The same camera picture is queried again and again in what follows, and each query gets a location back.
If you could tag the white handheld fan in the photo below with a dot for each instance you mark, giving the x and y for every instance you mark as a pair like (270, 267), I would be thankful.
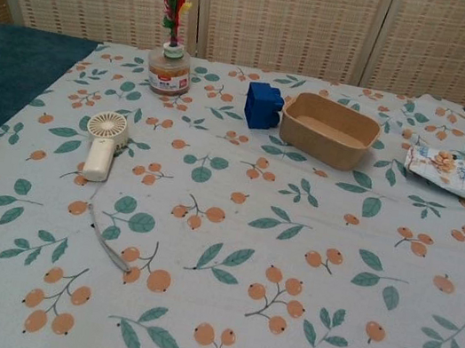
(98, 153)

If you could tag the fruit and leaf print tablecloth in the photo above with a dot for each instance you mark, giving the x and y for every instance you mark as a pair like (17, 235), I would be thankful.
(220, 244)

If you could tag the blue toy building block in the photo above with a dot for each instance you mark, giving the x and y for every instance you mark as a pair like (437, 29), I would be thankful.
(261, 107)

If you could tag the clear jar with orange label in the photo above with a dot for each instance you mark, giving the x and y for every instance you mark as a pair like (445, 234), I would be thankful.
(168, 73)

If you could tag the woven bamboo folding screen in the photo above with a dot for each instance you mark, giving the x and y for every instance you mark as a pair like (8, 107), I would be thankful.
(287, 17)

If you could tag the white snack bag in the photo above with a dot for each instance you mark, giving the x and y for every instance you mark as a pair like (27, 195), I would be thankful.
(462, 175)

